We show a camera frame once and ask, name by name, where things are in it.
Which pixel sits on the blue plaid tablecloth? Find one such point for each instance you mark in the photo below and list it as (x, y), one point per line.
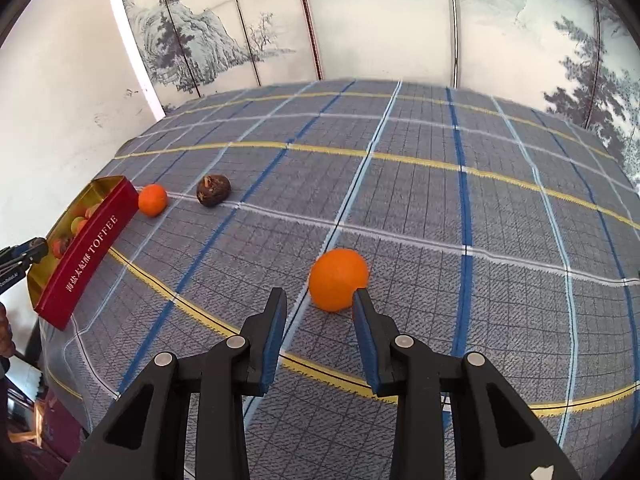
(425, 200)

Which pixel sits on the person's left hand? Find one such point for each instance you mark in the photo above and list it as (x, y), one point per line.
(4, 330)

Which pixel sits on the large orange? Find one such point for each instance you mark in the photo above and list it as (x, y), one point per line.
(338, 280)

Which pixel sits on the dark brown mangosteen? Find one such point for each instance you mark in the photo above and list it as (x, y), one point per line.
(213, 190)

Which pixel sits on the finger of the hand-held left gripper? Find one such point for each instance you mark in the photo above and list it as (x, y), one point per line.
(27, 251)

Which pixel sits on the orange persimmon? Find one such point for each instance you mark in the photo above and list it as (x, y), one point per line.
(93, 208)

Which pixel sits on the wooden furniture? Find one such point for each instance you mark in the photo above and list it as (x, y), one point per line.
(27, 425)

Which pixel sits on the small orange tangerine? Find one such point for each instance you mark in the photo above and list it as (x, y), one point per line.
(152, 200)

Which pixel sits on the red and gold tin box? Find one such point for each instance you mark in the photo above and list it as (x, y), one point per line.
(85, 260)

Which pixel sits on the landscape painted folding screen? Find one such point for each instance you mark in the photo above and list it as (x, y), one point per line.
(390, 15)

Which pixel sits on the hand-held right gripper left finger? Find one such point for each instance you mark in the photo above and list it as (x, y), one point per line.
(272, 345)

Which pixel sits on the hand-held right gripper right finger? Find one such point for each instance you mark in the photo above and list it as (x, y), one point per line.
(367, 345)

